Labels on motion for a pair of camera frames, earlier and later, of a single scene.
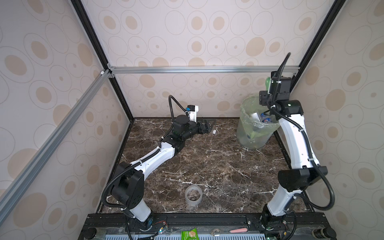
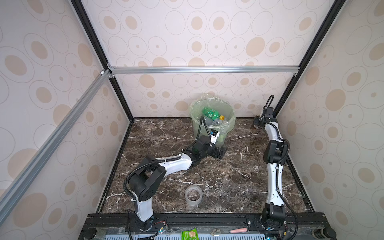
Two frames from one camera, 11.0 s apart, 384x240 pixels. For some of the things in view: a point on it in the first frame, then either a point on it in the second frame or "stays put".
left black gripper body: (201, 131) to (213, 153)
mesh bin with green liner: (256, 126) to (210, 113)
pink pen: (239, 230) stays put
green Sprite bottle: (267, 83) to (214, 114)
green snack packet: (189, 235) stays put
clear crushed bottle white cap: (212, 127) to (218, 122)
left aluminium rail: (11, 194) stays put
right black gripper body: (266, 98) to (259, 120)
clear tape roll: (193, 187) stays put
